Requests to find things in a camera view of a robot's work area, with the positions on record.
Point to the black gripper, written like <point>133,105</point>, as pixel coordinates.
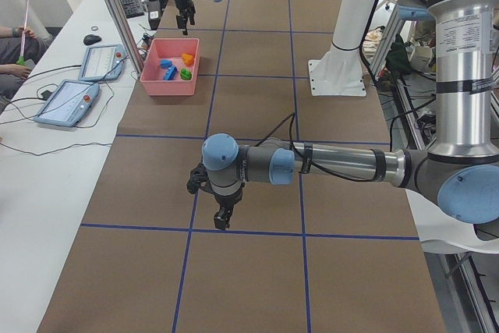
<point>182,2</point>
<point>226,200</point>

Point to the orange toy block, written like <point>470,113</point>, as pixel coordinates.
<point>188,59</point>

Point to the small blue toy block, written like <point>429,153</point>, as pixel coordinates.
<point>165,63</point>

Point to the green toy block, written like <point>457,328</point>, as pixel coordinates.
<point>185,74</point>

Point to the long blue toy block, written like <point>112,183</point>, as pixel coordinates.
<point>170,73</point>

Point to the pink plastic box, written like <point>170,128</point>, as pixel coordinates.
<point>152,77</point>

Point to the person's hand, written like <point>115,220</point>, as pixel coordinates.
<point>28,32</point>

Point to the black keyboard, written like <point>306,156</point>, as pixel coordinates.
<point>132,8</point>

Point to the far teach pendant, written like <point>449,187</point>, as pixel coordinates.
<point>102,62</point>

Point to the teach pendant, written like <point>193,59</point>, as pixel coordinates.
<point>102,62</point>
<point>68,104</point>

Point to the black computer mouse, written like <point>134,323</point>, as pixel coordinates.
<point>91,39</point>

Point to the near teach pendant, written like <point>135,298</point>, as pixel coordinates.
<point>68,104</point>

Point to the pink grabber stick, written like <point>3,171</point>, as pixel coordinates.
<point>21,60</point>

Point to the white chair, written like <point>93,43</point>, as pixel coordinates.
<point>441,234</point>

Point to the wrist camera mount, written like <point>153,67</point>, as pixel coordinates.
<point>199,180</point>

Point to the aluminium frame post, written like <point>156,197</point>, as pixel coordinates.
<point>126,35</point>

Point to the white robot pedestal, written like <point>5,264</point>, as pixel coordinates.
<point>339,72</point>

